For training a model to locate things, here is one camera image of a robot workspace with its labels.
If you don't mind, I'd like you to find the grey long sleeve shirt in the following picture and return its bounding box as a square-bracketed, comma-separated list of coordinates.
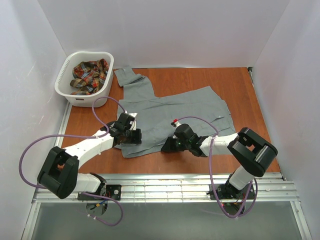
[114, 66, 236, 158]

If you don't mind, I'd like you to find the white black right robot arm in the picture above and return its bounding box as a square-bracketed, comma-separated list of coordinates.
[160, 122, 278, 199]

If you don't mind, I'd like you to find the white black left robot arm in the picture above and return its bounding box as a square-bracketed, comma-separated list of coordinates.
[37, 112, 142, 199]

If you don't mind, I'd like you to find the plaid long sleeve shirt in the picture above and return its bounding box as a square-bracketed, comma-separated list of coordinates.
[69, 58, 109, 96]

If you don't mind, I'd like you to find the white plastic laundry basket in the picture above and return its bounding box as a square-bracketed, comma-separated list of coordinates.
[54, 51, 114, 108]

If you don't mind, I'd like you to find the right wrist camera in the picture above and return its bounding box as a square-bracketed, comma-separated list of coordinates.
[171, 119, 182, 132]

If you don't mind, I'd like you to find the aluminium rail frame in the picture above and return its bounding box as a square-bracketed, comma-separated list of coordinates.
[21, 172, 312, 240]

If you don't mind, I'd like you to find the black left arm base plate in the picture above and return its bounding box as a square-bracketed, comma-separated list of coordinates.
[77, 184, 122, 201]

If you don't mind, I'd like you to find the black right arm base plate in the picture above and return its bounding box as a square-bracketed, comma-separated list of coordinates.
[206, 183, 255, 201]

